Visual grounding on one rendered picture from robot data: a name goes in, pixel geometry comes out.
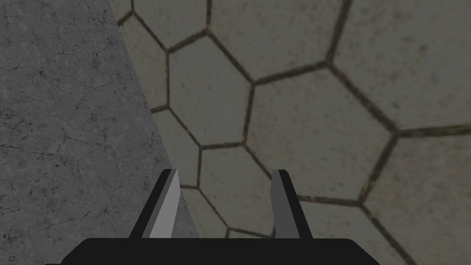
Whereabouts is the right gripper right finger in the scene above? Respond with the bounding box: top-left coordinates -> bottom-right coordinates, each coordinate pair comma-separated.
270,169 -> 313,239

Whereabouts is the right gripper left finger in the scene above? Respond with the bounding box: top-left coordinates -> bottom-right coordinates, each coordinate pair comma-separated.
129,169 -> 181,239

